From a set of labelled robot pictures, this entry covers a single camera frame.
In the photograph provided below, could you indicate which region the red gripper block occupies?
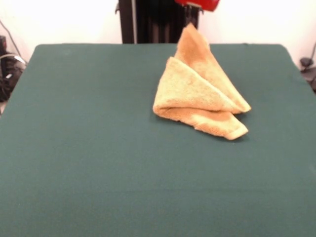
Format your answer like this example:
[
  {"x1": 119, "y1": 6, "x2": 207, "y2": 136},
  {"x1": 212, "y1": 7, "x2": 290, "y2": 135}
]
[{"x1": 174, "y1": 0, "x2": 221, "y2": 12}]

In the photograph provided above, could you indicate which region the tan terry towel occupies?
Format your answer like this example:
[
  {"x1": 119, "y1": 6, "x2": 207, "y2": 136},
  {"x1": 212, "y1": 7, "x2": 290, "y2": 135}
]
[{"x1": 153, "y1": 24, "x2": 252, "y2": 142}]

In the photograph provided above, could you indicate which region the dark grey stand base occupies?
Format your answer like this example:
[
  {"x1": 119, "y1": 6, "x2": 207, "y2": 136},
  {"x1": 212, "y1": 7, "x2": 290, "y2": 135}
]
[
  {"x1": 299, "y1": 57, "x2": 316, "y2": 92},
  {"x1": 0, "y1": 35, "x2": 27, "y2": 103}
]

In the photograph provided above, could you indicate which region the dark green table cloth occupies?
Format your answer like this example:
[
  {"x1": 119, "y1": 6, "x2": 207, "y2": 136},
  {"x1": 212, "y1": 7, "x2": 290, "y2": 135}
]
[{"x1": 0, "y1": 43, "x2": 316, "y2": 237}]

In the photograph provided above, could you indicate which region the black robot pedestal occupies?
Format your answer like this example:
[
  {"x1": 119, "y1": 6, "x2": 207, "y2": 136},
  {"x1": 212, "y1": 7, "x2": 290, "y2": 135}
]
[{"x1": 115, "y1": 0, "x2": 204, "y2": 44}]

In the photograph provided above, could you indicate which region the thin grey cable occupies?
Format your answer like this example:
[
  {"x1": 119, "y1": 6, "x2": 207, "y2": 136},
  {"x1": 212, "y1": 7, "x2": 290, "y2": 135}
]
[{"x1": 0, "y1": 19, "x2": 22, "y2": 57}]

